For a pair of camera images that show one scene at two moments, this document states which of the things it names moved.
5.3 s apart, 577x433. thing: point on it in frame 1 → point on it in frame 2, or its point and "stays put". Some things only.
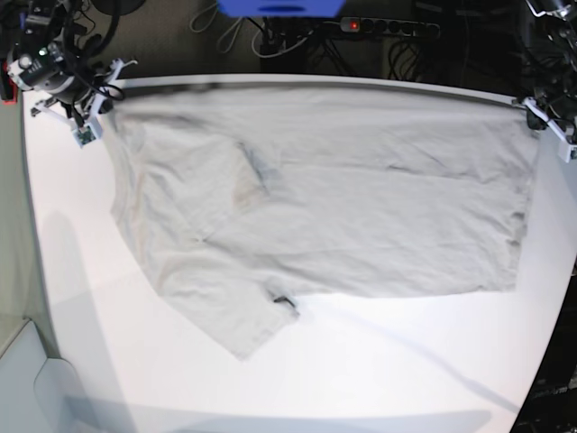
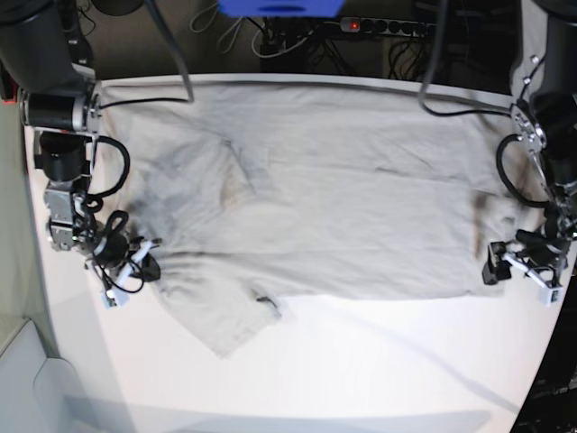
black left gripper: [73, 91] → [115, 251]
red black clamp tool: [8, 88] stays put
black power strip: [389, 26] stays put
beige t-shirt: [249, 198] stays put
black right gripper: [556, 108] → [542, 251]
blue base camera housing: [281, 8] stays put
